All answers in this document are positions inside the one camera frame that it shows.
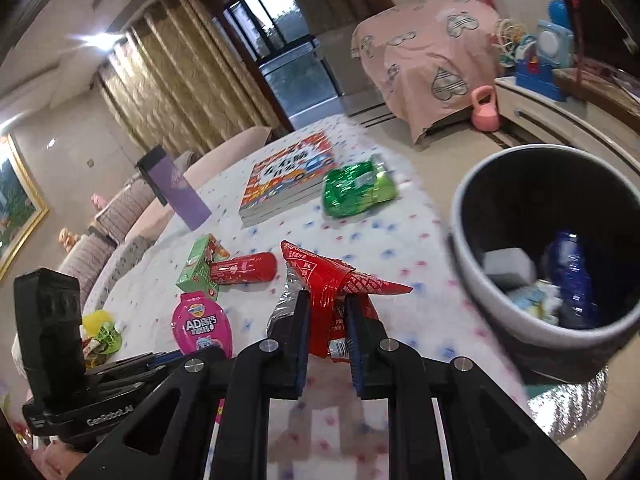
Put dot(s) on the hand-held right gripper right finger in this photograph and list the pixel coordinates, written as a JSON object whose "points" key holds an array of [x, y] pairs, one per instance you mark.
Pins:
{"points": [[355, 340]]}

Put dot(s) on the person's left hand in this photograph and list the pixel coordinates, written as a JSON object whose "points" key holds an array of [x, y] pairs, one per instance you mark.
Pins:
{"points": [[60, 462]]}

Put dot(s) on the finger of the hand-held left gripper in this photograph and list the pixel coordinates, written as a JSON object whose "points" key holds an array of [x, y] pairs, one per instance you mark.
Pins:
{"points": [[130, 369], [165, 356]]}

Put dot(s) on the red snack packet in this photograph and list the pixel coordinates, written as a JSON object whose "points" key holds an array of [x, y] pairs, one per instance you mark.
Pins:
{"points": [[330, 280]]}

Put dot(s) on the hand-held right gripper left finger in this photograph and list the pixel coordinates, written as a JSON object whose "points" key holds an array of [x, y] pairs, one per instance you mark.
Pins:
{"points": [[301, 340]]}

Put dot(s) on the blue spiky ball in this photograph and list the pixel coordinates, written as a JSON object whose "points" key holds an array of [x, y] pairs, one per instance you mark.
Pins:
{"points": [[559, 14]]}

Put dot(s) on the pink heart print cover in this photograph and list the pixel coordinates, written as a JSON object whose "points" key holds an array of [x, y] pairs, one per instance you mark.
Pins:
{"points": [[425, 55]]}

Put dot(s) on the black television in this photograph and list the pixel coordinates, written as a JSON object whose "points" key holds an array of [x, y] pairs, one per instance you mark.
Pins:
{"points": [[600, 35]]}

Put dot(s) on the pale blue wrappers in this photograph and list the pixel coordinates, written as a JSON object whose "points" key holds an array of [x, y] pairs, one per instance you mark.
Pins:
{"points": [[535, 297]]}

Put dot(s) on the grey pillow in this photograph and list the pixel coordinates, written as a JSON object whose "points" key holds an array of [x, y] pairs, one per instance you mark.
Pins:
{"points": [[87, 265]]}

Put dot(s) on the pink striped pillow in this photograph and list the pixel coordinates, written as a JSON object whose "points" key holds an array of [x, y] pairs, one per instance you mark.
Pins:
{"points": [[130, 210]]}

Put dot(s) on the gold patterned curtain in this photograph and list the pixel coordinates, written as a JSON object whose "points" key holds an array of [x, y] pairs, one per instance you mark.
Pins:
{"points": [[175, 75]]}

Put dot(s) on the blue toy machine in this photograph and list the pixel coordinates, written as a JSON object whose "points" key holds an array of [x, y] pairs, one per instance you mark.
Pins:
{"points": [[545, 60]]}

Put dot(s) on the glass balcony door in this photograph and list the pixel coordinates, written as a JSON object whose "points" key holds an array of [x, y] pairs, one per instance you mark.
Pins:
{"points": [[290, 50]]}

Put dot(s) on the white sponge block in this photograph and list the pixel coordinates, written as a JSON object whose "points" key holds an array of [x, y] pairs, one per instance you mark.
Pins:
{"points": [[505, 265]]}

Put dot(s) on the white television stand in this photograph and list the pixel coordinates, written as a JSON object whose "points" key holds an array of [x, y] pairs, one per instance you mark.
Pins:
{"points": [[560, 115]]}

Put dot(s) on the white trash bin black inside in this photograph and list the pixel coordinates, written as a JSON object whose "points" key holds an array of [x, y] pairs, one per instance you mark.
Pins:
{"points": [[480, 285]]}

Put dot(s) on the pink kettlebell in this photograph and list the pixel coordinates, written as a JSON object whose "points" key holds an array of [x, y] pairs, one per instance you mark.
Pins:
{"points": [[485, 115]]}

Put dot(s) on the brown plush toy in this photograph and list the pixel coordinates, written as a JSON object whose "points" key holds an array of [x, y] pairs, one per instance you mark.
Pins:
{"points": [[67, 239]]}

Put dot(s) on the red picture book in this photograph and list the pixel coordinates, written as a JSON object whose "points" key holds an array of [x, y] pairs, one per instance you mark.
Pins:
{"points": [[285, 175]]}

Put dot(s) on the green snack packet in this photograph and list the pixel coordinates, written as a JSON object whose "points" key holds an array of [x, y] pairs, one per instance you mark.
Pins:
{"points": [[355, 187]]}

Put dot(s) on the framed wall painting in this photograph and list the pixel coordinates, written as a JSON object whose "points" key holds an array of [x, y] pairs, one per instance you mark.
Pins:
{"points": [[15, 210]]}

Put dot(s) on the blue plastic bag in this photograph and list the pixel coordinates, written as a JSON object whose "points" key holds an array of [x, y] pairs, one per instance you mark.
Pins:
{"points": [[570, 270]]}

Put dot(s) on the grey shaggy rug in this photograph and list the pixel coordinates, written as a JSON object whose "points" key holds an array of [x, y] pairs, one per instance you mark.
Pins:
{"points": [[575, 405]]}

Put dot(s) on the yellow pleated cup liner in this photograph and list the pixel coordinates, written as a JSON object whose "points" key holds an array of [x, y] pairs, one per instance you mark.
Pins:
{"points": [[97, 321]]}

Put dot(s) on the pink pouch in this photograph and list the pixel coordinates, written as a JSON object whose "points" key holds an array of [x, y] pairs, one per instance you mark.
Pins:
{"points": [[202, 325]]}

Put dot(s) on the pink stick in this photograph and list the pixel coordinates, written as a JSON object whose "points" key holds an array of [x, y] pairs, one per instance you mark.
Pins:
{"points": [[574, 0]]}

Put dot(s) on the purple thermos bottle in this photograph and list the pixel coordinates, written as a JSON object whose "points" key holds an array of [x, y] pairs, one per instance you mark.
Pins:
{"points": [[180, 195]]}

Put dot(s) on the green carton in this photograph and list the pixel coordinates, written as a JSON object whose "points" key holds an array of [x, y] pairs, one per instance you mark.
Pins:
{"points": [[197, 265]]}

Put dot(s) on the green spout pouch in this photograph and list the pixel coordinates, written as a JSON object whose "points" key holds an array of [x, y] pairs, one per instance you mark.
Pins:
{"points": [[107, 342]]}

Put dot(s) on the pink plush toy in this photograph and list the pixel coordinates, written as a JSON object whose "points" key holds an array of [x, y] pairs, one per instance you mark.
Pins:
{"points": [[99, 201]]}

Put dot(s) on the pink sofa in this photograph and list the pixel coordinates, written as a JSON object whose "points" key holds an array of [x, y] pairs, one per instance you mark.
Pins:
{"points": [[150, 230]]}

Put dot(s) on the red tube packet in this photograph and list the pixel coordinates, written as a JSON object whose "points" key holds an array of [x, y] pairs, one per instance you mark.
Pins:
{"points": [[245, 267]]}

